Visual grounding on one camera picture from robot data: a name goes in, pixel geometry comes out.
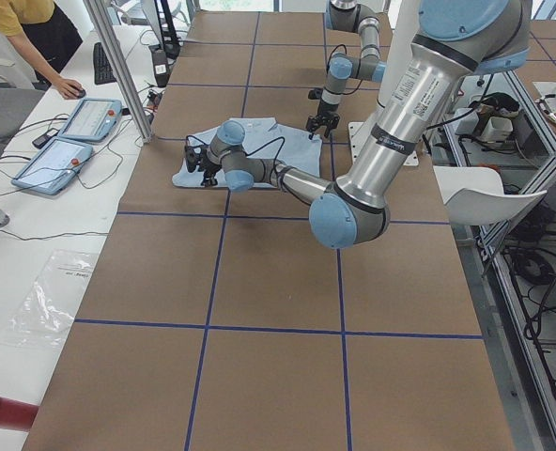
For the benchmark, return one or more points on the white plastic chair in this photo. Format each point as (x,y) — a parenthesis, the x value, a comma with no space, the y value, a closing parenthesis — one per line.
(474,196)

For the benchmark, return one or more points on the aluminium frame post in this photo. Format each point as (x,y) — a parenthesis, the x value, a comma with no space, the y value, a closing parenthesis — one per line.
(97,12)

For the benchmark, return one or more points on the light blue striped shirt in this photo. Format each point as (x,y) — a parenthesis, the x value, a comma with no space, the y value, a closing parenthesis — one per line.
(298,150)

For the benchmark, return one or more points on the red cylinder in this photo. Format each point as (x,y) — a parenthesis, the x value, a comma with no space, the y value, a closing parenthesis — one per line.
(17,415)

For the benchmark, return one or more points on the person's forearm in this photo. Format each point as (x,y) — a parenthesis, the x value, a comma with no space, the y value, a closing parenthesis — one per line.
(26,49)

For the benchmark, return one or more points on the black keyboard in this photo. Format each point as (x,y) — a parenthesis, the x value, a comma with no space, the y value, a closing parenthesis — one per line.
(103,71)

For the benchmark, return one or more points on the lower blue teach pendant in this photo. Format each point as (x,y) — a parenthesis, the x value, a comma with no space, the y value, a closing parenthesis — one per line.
(53,167)

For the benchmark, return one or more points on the clear plastic bag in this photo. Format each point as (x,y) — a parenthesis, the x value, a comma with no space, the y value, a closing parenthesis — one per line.
(46,314)

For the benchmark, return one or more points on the upper blue teach pendant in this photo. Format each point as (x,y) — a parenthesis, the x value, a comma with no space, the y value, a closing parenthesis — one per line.
(92,120)

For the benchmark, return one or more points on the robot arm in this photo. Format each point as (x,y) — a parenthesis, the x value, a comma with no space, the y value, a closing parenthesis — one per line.
(454,39)
(358,19)

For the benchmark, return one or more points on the blue teach pendant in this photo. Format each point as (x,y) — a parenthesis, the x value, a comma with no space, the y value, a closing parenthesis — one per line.
(92,120)
(53,167)

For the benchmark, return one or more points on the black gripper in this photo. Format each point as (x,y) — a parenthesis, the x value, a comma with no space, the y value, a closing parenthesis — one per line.
(324,114)
(208,168)

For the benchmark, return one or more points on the person's hand on mouse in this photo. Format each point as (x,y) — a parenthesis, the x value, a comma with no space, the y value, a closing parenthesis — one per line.
(66,87)

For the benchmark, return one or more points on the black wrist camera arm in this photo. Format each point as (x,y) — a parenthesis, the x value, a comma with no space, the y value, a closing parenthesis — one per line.
(315,93)
(193,158)

